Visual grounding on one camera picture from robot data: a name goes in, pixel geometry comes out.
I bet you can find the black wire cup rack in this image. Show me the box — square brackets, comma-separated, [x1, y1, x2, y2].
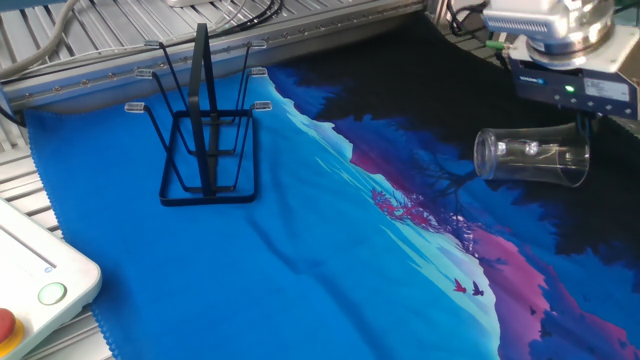
[124, 22, 274, 208]

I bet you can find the clear plastic cup with handle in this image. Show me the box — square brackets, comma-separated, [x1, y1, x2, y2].
[473, 122, 591, 189]

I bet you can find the white teach pendant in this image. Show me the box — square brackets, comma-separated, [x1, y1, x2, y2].
[0, 197, 104, 360]

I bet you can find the grey Schunk gripper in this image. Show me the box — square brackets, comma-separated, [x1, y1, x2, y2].
[507, 24, 640, 146]

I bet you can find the aluminium table edge rail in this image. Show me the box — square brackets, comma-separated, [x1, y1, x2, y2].
[0, 0, 431, 114]

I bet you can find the thick grey cable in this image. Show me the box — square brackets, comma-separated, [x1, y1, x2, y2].
[0, 0, 81, 81]

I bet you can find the blue landscape print cloth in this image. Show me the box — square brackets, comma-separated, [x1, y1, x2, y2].
[24, 12, 640, 360]

